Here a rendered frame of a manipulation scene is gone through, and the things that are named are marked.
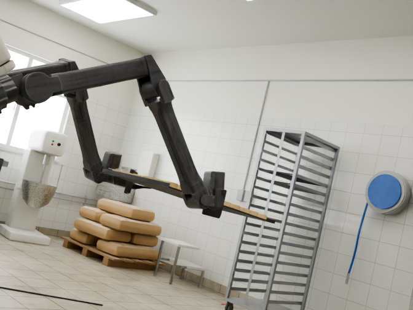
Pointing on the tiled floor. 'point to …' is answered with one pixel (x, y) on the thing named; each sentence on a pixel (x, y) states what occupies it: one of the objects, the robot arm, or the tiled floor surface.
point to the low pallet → (90, 251)
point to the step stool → (179, 259)
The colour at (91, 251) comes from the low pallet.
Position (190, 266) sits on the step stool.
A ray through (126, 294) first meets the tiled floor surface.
